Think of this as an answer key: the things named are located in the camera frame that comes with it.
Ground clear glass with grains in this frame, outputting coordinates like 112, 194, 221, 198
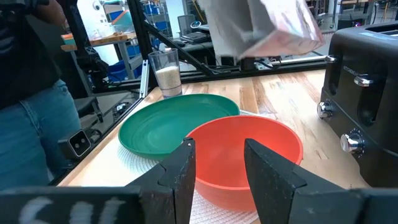
147, 48, 183, 99

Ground blue storage bin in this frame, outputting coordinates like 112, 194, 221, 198
107, 60, 135, 82

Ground person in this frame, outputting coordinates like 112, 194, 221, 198
0, 0, 82, 191

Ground white woven round placemat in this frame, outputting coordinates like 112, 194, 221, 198
116, 109, 261, 224

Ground black keyboard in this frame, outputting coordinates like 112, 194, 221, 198
180, 30, 210, 44

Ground black four-slot toaster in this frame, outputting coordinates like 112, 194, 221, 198
317, 21, 398, 189

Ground orange bowl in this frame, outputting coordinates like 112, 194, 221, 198
185, 115, 304, 212

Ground black rolling stool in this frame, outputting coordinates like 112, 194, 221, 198
73, 95, 104, 123

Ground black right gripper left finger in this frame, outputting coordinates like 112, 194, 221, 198
126, 137, 197, 224

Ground silver aluminium profile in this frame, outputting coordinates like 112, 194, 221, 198
139, 59, 150, 99

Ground small black table camera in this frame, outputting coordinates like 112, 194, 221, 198
57, 129, 93, 161

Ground wooden workbench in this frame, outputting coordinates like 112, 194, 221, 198
60, 30, 137, 52

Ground green plate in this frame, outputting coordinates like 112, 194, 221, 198
118, 93, 241, 161

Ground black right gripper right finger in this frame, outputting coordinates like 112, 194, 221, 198
244, 138, 366, 224

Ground pink cereal box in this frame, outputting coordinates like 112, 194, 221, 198
197, 0, 326, 60

